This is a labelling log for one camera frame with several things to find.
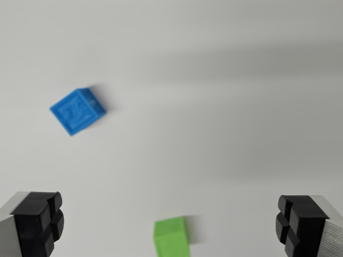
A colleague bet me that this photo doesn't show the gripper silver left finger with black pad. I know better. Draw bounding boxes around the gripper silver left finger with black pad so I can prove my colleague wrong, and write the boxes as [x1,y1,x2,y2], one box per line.
[0,191,65,257]

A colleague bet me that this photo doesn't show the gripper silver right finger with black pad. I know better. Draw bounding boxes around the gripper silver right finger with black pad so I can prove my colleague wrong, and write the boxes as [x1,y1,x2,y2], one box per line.
[275,194,343,257]

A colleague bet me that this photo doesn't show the green embossed cube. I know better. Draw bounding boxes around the green embossed cube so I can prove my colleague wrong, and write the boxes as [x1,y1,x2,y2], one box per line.
[153,216,191,257]

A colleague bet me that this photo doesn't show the blue embossed cube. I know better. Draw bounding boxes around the blue embossed cube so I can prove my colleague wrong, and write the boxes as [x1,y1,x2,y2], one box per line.
[49,87,108,137]

